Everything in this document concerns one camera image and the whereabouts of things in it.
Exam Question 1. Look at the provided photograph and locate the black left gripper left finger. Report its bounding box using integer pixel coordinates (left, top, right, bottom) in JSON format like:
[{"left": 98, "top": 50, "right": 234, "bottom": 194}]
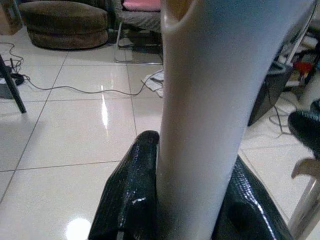
[{"left": 88, "top": 130, "right": 166, "bottom": 240}]

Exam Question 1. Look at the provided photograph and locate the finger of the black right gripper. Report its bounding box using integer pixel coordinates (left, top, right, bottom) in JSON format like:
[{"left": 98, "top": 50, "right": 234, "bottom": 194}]
[
  {"left": 309, "top": 98, "right": 320, "bottom": 115},
  {"left": 287, "top": 109, "right": 320, "bottom": 159}
]

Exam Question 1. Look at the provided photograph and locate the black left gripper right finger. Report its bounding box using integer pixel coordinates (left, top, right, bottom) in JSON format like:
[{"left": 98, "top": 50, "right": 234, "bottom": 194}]
[{"left": 212, "top": 155, "right": 294, "bottom": 240}]

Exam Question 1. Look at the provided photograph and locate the white plastic handle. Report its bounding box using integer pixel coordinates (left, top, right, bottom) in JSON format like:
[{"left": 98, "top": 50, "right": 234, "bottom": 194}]
[{"left": 157, "top": 0, "right": 319, "bottom": 240}]

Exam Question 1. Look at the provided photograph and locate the brown round floor cushion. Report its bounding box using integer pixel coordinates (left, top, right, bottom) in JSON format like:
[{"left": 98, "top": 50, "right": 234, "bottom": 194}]
[{"left": 18, "top": 0, "right": 110, "bottom": 51}]

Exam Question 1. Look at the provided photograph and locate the red small object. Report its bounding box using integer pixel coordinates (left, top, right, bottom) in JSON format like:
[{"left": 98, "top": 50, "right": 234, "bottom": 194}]
[{"left": 293, "top": 60, "right": 314, "bottom": 74}]

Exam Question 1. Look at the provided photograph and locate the black bin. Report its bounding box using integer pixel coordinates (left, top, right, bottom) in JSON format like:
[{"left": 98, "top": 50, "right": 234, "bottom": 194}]
[{"left": 247, "top": 61, "right": 294, "bottom": 127}]

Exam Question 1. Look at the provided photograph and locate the white metal pole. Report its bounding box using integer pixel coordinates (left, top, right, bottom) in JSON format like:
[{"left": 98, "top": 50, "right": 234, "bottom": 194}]
[{"left": 287, "top": 174, "right": 320, "bottom": 240}]

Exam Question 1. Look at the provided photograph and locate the white crumpled paper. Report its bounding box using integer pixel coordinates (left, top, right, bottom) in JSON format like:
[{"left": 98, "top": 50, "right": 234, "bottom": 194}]
[{"left": 140, "top": 68, "right": 166, "bottom": 98}]

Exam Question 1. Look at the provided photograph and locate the black slanted stand leg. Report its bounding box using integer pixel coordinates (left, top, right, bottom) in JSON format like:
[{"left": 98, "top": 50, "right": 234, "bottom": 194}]
[{"left": 0, "top": 53, "right": 27, "bottom": 115}]

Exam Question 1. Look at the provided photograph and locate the black antenna base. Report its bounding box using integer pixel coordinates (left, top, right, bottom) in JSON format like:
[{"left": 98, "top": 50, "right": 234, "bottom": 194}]
[{"left": 9, "top": 57, "right": 26, "bottom": 86}]

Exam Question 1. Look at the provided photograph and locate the grey flat box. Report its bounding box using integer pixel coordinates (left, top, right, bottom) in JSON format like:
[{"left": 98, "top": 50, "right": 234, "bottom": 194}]
[{"left": 0, "top": 79, "right": 14, "bottom": 100}]

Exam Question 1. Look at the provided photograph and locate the pink seat cushion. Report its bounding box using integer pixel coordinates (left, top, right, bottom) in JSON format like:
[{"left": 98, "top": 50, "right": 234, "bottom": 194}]
[{"left": 121, "top": 0, "right": 161, "bottom": 12}]

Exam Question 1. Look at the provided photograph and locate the cardboard box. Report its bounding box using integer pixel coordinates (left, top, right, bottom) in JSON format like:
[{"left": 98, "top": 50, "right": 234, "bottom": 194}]
[{"left": 0, "top": 0, "right": 24, "bottom": 36}]

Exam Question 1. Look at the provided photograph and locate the thin grey cable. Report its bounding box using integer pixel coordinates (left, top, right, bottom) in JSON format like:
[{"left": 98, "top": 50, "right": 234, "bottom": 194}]
[{"left": 268, "top": 104, "right": 294, "bottom": 139}]

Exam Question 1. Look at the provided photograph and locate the grey floor cable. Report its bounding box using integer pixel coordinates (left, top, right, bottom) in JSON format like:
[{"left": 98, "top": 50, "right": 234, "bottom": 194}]
[{"left": 0, "top": 41, "right": 166, "bottom": 97}]

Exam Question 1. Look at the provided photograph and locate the metal frame chair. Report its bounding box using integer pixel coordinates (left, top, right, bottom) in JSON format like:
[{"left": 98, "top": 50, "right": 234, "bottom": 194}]
[{"left": 113, "top": 0, "right": 165, "bottom": 66}]

